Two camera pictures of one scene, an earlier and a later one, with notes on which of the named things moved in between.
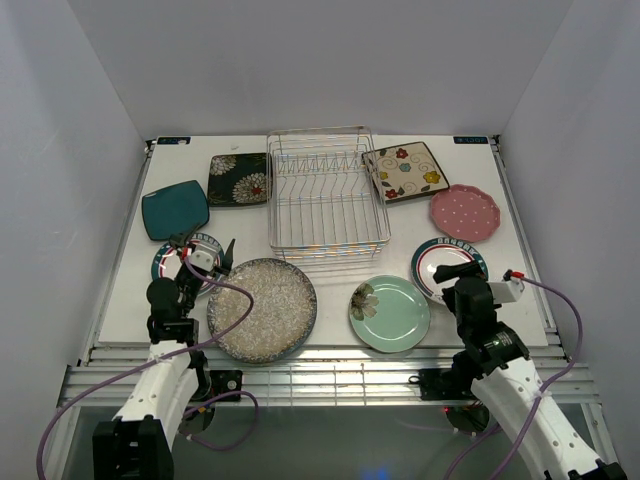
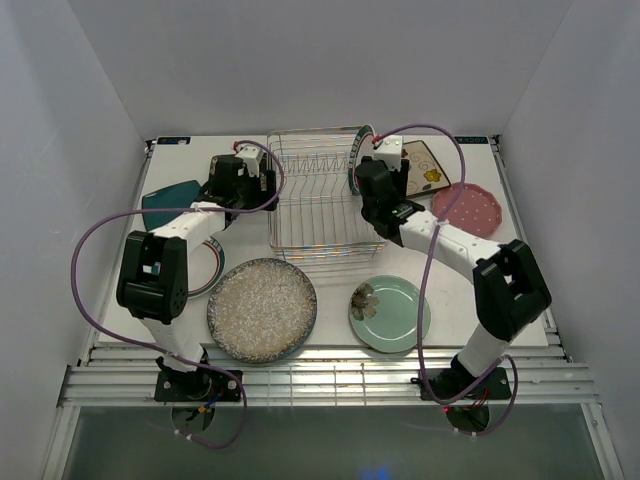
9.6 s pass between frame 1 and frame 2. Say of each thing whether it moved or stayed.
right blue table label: stayed
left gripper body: moved
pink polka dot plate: stayed
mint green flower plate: stayed
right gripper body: moved
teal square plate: stayed
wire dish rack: stayed
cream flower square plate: stayed
